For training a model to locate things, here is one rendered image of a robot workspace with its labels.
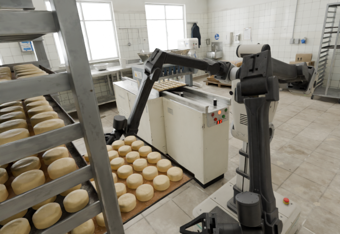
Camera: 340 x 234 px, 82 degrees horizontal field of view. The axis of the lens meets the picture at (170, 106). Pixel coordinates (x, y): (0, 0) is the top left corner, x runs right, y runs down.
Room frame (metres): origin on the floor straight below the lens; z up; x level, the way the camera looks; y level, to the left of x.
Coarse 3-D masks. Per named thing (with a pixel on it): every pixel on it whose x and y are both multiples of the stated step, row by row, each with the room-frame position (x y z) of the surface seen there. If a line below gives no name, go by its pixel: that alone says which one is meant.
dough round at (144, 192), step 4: (144, 184) 0.47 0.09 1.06; (148, 184) 0.47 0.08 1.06; (140, 188) 0.45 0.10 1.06; (144, 188) 0.45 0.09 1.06; (148, 188) 0.45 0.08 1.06; (152, 188) 0.45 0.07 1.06; (136, 192) 0.44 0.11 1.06; (140, 192) 0.44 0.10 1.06; (144, 192) 0.44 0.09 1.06; (148, 192) 0.44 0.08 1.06; (152, 192) 0.44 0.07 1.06; (140, 196) 0.43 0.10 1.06; (144, 196) 0.43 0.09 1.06; (148, 196) 0.43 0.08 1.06; (152, 196) 0.44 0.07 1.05; (140, 200) 0.43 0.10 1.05; (144, 200) 0.42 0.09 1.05
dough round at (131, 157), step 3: (129, 153) 0.64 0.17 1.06; (132, 153) 0.64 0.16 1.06; (135, 153) 0.64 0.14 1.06; (138, 153) 0.64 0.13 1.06; (126, 156) 0.63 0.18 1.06; (129, 156) 0.62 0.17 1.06; (132, 156) 0.62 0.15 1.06; (135, 156) 0.62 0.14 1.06; (138, 156) 0.62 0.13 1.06; (126, 159) 0.62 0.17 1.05; (129, 159) 0.61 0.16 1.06; (132, 159) 0.61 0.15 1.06; (135, 159) 0.61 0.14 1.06; (129, 162) 0.61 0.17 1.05; (132, 162) 0.61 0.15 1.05
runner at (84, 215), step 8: (88, 208) 0.31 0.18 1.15; (96, 208) 0.32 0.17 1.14; (72, 216) 0.29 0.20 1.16; (80, 216) 0.30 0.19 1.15; (88, 216) 0.30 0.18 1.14; (56, 224) 0.27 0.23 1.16; (64, 224) 0.28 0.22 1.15; (72, 224) 0.29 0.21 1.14; (80, 224) 0.29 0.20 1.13; (40, 232) 0.26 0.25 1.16; (48, 232) 0.26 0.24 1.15; (56, 232) 0.27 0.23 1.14; (64, 232) 0.28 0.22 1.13
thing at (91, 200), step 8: (88, 184) 0.40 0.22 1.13; (88, 192) 0.38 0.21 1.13; (96, 192) 0.36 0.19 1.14; (56, 200) 0.36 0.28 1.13; (96, 200) 0.35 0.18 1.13; (64, 208) 0.33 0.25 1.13; (24, 216) 0.32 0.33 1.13; (64, 216) 0.31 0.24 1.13; (0, 224) 0.31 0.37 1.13; (32, 224) 0.30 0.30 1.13; (32, 232) 0.28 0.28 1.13
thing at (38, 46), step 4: (32, 44) 0.66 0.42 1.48; (36, 44) 0.66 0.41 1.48; (40, 44) 0.67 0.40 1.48; (36, 48) 0.66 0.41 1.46; (40, 48) 0.67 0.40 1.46; (44, 48) 0.67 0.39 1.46; (36, 52) 0.66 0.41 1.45; (40, 52) 0.67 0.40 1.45; (44, 52) 0.67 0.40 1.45; (36, 56) 0.66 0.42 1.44; (40, 56) 0.66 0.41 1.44; (44, 56) 0.67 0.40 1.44; (56, 96) 0.67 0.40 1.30; (56, 100) 0.67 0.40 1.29; (60, 104) 0.67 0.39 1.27
